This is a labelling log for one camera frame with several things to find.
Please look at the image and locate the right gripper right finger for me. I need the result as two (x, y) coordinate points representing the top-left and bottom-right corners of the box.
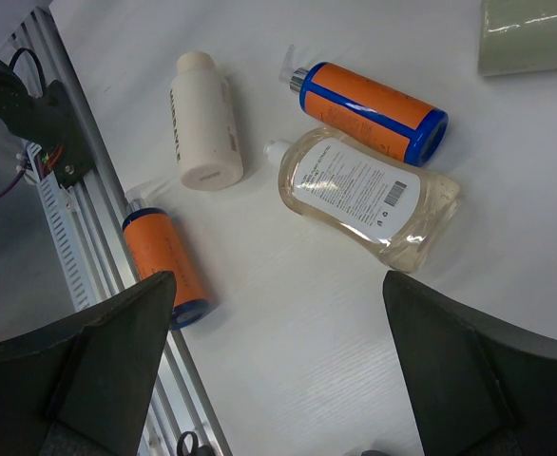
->
(383, 271), (557, 455)

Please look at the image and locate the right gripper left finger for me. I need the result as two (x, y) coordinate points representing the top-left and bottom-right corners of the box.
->
(0, 272), (176, 455)

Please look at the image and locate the orange blue pump bottle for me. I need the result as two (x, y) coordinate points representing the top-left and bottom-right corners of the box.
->
(122, 190), (210, 331)
(279, 45), (449, 166)

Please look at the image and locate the clear amber soap bottle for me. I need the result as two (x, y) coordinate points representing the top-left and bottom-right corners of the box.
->
(264, 127), (461, 274)

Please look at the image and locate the cream Murrayle bottle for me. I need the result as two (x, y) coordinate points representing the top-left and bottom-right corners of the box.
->
(169, 51), (244, 192)

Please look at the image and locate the green bottle near bag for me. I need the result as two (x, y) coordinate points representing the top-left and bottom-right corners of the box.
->
(477, 0), (557, 77)

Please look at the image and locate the aluminium front rail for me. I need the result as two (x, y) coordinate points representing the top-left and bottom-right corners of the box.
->
(7, 7), (231, 455)

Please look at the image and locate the white slotted cable duct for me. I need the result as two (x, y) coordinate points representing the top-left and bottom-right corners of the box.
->
(25, 142), (98, 312)

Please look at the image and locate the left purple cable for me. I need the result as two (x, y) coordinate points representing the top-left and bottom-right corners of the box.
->
(0, 165), (28, 213)

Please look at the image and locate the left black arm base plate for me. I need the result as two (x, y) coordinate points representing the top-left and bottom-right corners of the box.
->
(10, 47), (98, 191)

